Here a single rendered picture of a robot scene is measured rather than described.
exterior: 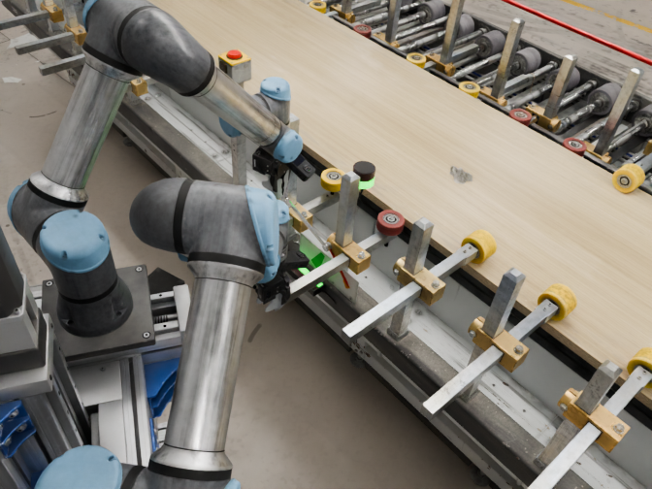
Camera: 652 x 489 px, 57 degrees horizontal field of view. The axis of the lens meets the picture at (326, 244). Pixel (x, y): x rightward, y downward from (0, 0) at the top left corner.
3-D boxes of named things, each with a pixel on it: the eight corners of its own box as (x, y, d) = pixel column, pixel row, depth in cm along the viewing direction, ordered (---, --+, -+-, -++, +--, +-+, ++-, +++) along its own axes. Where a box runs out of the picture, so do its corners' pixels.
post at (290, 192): (286, 246, 197) (289, 120, 164) (279, 240, 199) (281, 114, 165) (294, 242, 199) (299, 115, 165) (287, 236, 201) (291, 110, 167)
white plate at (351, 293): (354, 305, 178) (357, 282, 171) (298, 255, 191) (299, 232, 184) (355, 304, 178) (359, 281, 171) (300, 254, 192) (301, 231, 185)
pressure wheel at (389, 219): (386, 258, 179) (391, 230, 171) (367, 244, 183) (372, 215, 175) (405, 246, 183) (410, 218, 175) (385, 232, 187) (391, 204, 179)
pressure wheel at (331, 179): (343, 211, 193) (346, 182, 185) (318, 210, 193) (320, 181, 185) (343, 195, 199) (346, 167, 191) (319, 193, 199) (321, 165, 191)
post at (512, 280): (465, 404, 158) (517, 280, 125) (455, 394, 160) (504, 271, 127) (473, 396, 160) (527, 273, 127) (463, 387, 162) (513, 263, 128)
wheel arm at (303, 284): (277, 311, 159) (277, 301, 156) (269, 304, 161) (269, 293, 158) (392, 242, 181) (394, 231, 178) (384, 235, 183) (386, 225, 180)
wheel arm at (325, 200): (227, 262, 174) (227, 251, 171) (220, 255, 176) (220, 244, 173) (339, 203, 196) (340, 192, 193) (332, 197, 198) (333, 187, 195)
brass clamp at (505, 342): (509, 374, 138) (515, 362, 134) (463, 337, 145) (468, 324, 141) (525, 360, 141) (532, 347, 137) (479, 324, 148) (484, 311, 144)
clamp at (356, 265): (356, 276, 170) (358, 263, 167) (325, 248, 177) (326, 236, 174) (371, 266, 173) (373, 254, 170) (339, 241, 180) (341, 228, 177)
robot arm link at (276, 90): (250, 81, 148) (277, 71, 152) (251, 119, 155) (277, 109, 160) (271, 94, 144) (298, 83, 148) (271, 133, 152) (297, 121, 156)
